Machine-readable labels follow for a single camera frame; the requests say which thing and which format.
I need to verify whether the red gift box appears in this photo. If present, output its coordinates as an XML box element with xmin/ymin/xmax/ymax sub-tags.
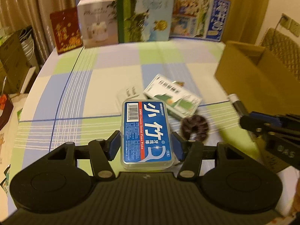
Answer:
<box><xmin>50</xmin><ymin>7</ymin><xmax>83</xmax><ymax>54</ymax></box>

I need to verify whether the white charger plug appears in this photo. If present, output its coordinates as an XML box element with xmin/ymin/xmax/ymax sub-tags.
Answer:
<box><xmin>116</xmin><ymin>87</ymin><xmax>139</xmax><ymax>104</ymax></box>

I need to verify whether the white box with plant print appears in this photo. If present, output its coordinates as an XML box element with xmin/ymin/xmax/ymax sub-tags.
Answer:
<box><xmin>77</xmin><ymin>0</ymin><xmax>119</xmax><ymax>49</ymax></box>

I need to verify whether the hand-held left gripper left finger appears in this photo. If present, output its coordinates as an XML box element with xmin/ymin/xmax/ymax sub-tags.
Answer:
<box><xmin>47</xmin><ymin>130</ymin><xmax>121</xmax><ymax>179</ymax></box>

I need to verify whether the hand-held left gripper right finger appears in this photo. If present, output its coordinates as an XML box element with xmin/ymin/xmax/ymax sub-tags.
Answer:
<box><xmin>171</xmin><ymin>132</ymin><xmax>249</xmax><ymax>180</ymax></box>

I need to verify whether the wall socket with plug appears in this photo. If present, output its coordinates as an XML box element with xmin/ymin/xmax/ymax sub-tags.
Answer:
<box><xmin>280</xmin><ymin>13</ymin><xmax>291</xmax><ymax>29</ymax></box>

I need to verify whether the plain wall socket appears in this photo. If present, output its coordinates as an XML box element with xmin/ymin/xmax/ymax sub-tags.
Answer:
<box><xmin>289</xmin><ymin>19</ymin><xmax>300</xmax><ymax>38</ymax></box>

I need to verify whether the striped paper bag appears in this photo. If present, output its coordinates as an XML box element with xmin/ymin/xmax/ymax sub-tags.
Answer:
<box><xmin>18</xmin><ymin>26</ymin><xmax>36</xmax><ymax>63</ymax></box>

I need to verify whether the checkered tablecloth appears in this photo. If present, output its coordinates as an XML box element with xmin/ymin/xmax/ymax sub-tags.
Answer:
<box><xmin>5</xmin><ymin>40</ymin><xmax>300</xmax><ymax>216</ymax></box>

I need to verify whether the green milk carton box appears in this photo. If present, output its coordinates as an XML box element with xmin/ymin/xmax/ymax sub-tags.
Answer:
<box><xmin>116</xmin><ymin>0</ymin><xmax>177</xmax><ymax>44</ymax></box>

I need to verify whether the quilted chair cover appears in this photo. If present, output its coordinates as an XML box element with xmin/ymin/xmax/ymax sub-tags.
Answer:
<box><xmin>260</xmin><ymin>27</ymin><xmax>300</xmax><ymax>76</ymax></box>

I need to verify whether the golden curtain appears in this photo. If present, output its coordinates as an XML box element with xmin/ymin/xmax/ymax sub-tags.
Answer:
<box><xmin>212</xmin><ymin>0</ymin><xmax>280</xmax><ymax>44</ymax></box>

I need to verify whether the brown hair scrunchie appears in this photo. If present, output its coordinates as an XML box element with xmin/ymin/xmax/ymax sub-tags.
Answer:
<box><xmin>180</xmin><ymin>115</ymin><xmax>209</xmax><ymax>142</ymax></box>

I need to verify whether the brown storage carton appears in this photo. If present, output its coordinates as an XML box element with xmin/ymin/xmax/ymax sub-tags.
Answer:
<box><xmin>0</xmin><ymin>31</ymin><xmax>32</xmax><ymax>95</ymax></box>

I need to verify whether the person's right forearm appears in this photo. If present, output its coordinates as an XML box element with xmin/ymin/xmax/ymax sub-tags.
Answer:
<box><xmin>290</xmin><ymin>175</ymin><xmax>300</xmax><ymax>216</ymax></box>

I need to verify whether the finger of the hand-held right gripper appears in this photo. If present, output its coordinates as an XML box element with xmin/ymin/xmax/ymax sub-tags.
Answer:
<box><xmin>239</xmin><ymin>112</ymin><xmax>282</xmax><ymax>135</ymax></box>
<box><xmin>277</xmin><ymin>113</ymin><xmax>300</xmax><ymax>126</ymax></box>

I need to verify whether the green and white carton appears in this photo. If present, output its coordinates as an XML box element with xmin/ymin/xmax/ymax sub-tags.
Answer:
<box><xmin>143</xmin><ymin>74</ymin><xmax>202</xmax><ymax>119</ymax></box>

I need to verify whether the black marker pen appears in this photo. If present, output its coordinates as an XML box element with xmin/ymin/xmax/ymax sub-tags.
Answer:
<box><xmin>228</xmin><ymin>94</ymin><xmax>247</xmax><ymax>118</ymax></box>

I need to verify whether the blue milk carton box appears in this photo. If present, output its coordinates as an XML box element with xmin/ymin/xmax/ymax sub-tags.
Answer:
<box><xmin>169</xmin><ymin>0</ymin><xmax>231</xmax><ymax>43</ymax></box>

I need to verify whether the cardboard box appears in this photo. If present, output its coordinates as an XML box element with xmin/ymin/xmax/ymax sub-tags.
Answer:
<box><xmin>214</xmin><ymin>40</ymin><xmax>300</xmax><ymax>132</ymax></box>

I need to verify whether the blue dental floss box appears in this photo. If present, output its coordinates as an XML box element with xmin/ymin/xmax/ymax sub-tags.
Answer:
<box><xmin>119</xmin><ymin>100</ymin><xmax>176</xmax><ymax>170</ymax></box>

